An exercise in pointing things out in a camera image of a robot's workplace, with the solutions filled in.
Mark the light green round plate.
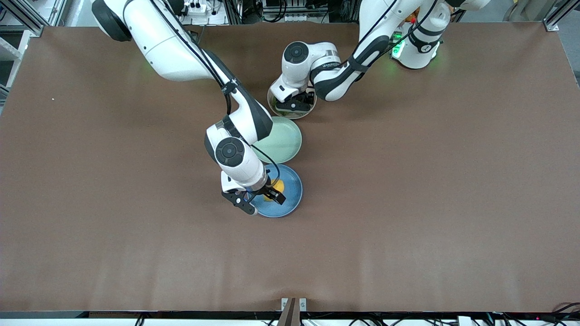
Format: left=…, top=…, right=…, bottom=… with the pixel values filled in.
left=251, top=116, right=303, bottom=164

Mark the white power strip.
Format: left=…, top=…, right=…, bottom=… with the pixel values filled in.
left=178, top=0, right=210, bottom=15

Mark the beige round plate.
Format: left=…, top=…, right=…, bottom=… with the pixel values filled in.
left=267, top=85, right=318, bottom=120

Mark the metal table edge bracket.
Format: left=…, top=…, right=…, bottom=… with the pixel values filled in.
left=277, top=297, right=308, bottom=326

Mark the aluminium frame profile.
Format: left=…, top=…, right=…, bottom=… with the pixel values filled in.
left=541, top=0, right=574, bottom=32
left=0, top=0, right=68, bottom=38

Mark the blue round plate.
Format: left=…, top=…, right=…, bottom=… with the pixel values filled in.
left=248, top=164, right=304, bottom=218

